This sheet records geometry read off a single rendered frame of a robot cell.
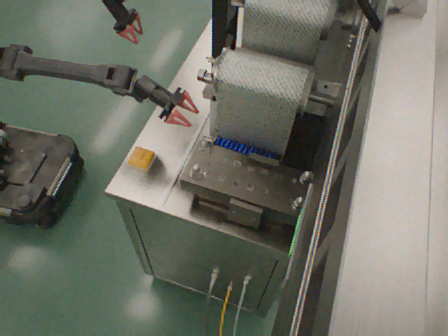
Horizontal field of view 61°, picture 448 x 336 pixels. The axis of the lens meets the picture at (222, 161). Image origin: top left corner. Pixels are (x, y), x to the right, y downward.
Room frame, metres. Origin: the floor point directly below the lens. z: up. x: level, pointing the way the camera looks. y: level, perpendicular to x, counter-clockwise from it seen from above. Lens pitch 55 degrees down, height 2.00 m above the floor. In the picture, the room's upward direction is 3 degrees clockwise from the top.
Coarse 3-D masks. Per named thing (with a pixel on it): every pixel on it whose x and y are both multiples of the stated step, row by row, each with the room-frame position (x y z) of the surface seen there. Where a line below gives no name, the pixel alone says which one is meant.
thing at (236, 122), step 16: (224, 112) 0.77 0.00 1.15; (240, 112) 0.76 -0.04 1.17; (256, 112) 0.75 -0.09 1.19; (224, 128) 0.77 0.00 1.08; (240, 128) 0.76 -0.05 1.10; (256, 128) 0.75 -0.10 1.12; (272, 128) 0.73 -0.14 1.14; (288, 128) 0.72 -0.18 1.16; (256, 144) 0.74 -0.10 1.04; (272, 144) 0.73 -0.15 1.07
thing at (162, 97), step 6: (156, 90) 0.82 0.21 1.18; (162, 90) 0.83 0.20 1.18; (168, 90) 0.84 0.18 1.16; (180, 90) 0.86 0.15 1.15; (156, 96) 0.81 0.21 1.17; (162, 96) 0.81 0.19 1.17; (168, 96) 0.81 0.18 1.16; (156, 102) 0.80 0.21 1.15; (162, 102) 0.80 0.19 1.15; (168, 102) 0.79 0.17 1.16; (168, 108) 0.77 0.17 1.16; (162, 114) 0.78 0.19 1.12
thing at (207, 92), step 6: (204, 78) 0.88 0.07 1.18; (210, 78) 0.88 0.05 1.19; (210, 84) 0.88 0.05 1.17; (204, 90) 0.88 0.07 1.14; (210, 90) 0.88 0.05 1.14; (204, 96) 0.87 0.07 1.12; (210, 96) 0.87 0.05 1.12; (210, 102) 0.87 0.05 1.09; (210, 108) 0.87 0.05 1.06; (210, 114) 0.87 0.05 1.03; (210, 120) 0.87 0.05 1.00; (210, 126) 0.87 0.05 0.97; (204, 132) 0.89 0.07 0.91; (210, 132) 0.87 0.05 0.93; (210, 138) 0.86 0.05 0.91
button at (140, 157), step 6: (138, 150) 0.78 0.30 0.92; (144, 150) 0.78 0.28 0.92; (150, 150) 0.78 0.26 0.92; (132, 156) 0.75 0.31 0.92; (138, 156) 0.75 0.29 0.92; (144, 156) 0.76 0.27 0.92; (150, 156) 0.76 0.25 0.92; (132, 162) 0.73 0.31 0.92; (138, 162) 0.73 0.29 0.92; (144, 162) 0.73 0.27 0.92; (150, 162) 0.74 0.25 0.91; (144, 168) 0.72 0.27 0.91
